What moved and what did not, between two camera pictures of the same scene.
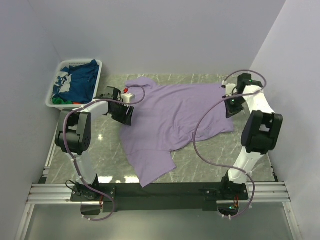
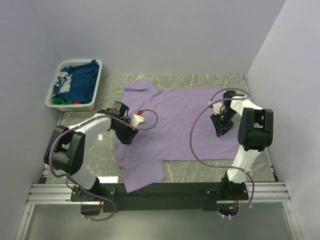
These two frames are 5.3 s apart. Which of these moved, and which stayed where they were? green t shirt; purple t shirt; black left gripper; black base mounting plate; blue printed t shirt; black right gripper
Moved: black left gripper; black right gripper; purple t shirt
Stayed: black base mounting plate; green t shirt; blue printed t shirt
